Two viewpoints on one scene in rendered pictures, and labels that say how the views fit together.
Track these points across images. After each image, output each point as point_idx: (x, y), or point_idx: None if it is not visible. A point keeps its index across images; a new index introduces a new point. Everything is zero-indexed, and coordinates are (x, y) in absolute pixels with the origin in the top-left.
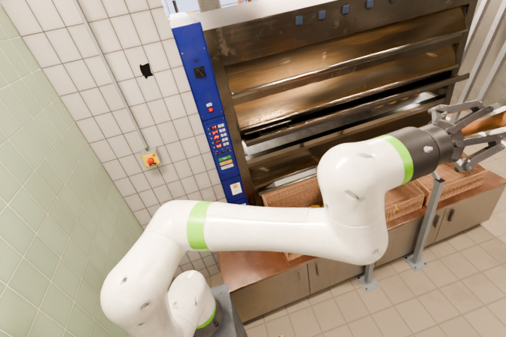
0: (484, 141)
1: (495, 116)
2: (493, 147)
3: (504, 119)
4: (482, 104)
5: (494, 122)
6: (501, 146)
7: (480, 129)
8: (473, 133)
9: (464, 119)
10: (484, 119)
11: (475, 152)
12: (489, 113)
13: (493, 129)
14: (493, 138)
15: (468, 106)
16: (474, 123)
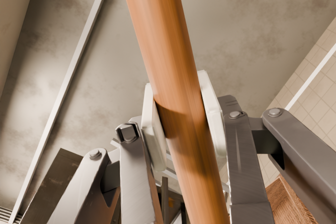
0: (253, 159)
1: (171, 129)
2: (278, 135)
3: (179, 108)
4: (104, 150)
5: (189, 133)
6: (274, 113)
7: (209, 169)
8: (220, 187)
9: (122, 223)
10: (178, 156)
11: (301, 199)
12: (148, 135)
13: (210, 140)
14: (238, 132)
15: (81, 192)
16: (188, 181)
